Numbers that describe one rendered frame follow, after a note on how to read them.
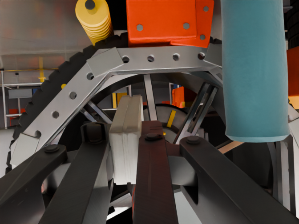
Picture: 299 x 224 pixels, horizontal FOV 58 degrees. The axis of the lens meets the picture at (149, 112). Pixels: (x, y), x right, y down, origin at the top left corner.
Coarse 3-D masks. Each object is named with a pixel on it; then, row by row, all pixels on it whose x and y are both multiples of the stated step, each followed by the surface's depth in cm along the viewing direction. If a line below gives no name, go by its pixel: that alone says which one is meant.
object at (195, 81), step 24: (168, 72) 58; (192, 72) 56; (96, 96) 59; (216, 96) 68; (72, 120) 57; (96, 120) 57; (72, 144) 73; (240, 144) 60; (264, 144) 59; (240, 168) 75; (264, 168) 62
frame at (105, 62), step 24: (120, 48) 47; (144, 48) 47; (168, 48) 47; (192, 48) 48; (216, 48) 48; (96, 72) 46; (120, 72) 51; (144, 72) 51; (216, 72) 51; (72, 96) 50; (48, 120) 46; (288, 120) 50; (24, 144) 46; (48, 144) 51; (288, 144) 51; (288, 192) 54
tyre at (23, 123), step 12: (120, 36) 56; (84, 48) 56; (96, 48) 55; (72, 60) 54; (84, 60) 54; (60, 72) 54; (72, 72) 54; (48, 84) 54; (60, 84) 54; (36, 96) 54; (48, 96) 54; (24, 108) 55; (36, 108) 54; (24, 120) 54; (288, 168) 58
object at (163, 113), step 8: (144, 112) 106; (160, 112) 106; (168, 112) 106; (176, 112) 107; (144, 120) 106; (160, 120) 106; (168, 120) 107; (176, 120) 107; (192, 120) 107; (168, 128) 105; (176, 128) 107; (168, 136) 102
